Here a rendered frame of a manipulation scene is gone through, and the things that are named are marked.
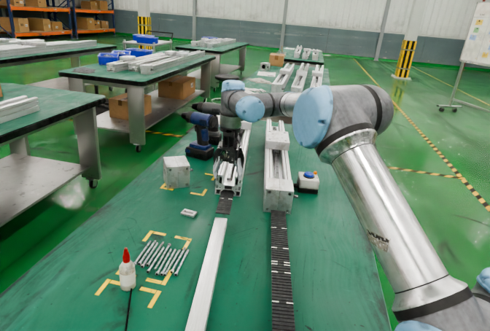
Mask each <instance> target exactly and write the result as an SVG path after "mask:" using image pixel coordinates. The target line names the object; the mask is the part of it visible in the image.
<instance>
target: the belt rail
mask: <svg viewBox="0 0 490 331"><path fill-rule="evenodd" d="M227 220H228V219H227V218H220V217H215V219H214V224H213V228H212V230H211V235H210V239H209V243H208V246H207V250H206V254H205V257H204V261H203V265H202V268H201V273H200V276H199V279H198V285H197V287H196V291H195V296H194V298H193V302H192V307H191V309H190V315H189V318H188V320H187V326H186V329H185V331H206V325H207V321H208V317H209V311H210V307H211V300H212V296H213V292H214V286H215V282H216V278H217V271H218V267H219V261H220V257H221V253H222V246H223V242H224V238H225V231H226V227H227Z"/></svg>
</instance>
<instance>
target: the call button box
mask: <svg viewBox="0 0 490 331"><path fill-rule="evenodd" d="M304 173H305V172H300V171H299V172H298V175H297V183H294V184H293V187H297V191H298V192H301V193H308V194H316V195H317V194H318V189H319V178H318V175H317V174H314V177H307V176H304Z"/></svg>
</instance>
